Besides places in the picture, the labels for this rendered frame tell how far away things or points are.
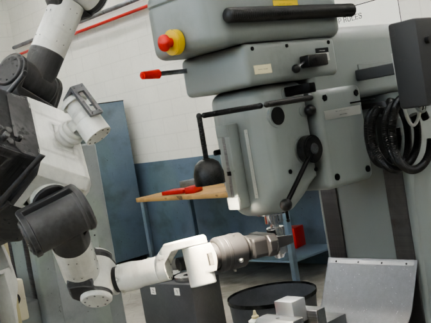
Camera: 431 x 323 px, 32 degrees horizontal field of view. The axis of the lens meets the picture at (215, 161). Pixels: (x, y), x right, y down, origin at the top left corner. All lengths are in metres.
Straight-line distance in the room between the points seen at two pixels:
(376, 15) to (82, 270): 5.34
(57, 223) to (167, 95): 7.32
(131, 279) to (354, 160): 0.66
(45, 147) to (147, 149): 7.62
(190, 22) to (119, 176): 7.57
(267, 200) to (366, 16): 5.14
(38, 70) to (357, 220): 1.00
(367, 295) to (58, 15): 1.15
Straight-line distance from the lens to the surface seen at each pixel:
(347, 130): 2.02
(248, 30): 1.79
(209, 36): 1.74
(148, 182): 9.44
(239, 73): 1.79
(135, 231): 9.39
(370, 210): 2.23
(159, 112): 9.08
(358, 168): 2.04
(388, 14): 6.77
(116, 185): 9.25
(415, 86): 1.88
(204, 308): 2.20
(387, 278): 2.22
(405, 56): 1.89
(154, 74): 1.86
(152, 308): 2.30
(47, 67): 1.96
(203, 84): 1.89
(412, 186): 2.15
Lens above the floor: 1.56
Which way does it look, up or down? 3 degrees down
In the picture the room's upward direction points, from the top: 10 degrees counter-clockwise
